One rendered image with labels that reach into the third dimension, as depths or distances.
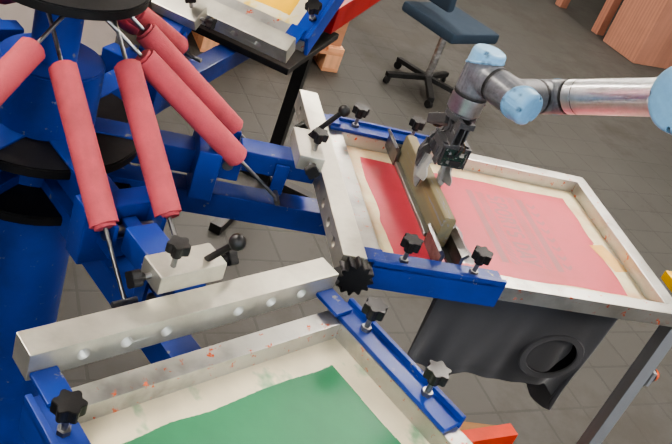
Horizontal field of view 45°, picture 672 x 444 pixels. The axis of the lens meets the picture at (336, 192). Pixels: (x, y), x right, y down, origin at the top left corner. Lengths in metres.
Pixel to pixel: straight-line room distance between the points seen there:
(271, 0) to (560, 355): 1.19
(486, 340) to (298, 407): 0.75
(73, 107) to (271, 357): 0.54
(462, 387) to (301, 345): 1.69
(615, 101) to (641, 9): 6.46
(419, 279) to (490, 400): 1.46
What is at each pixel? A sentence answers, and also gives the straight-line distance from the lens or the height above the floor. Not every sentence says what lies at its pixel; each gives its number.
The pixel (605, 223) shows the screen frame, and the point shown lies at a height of 0.99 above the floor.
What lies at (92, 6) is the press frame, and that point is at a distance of 1.50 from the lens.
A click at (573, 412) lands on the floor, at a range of 3.26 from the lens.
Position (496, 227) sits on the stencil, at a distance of 2.03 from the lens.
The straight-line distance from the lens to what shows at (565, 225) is 2.20.
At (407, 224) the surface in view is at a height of 0.96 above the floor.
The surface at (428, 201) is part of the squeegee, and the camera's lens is 1.83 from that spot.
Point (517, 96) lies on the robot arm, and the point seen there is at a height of 1.36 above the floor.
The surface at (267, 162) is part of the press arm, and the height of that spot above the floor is 1.02.
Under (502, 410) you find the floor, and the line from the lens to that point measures 3.07.
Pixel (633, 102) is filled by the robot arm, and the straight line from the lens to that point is 1.66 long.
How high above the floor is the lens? 1.89
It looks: 30 degrees down
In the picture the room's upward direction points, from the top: 21 degrees clockwise
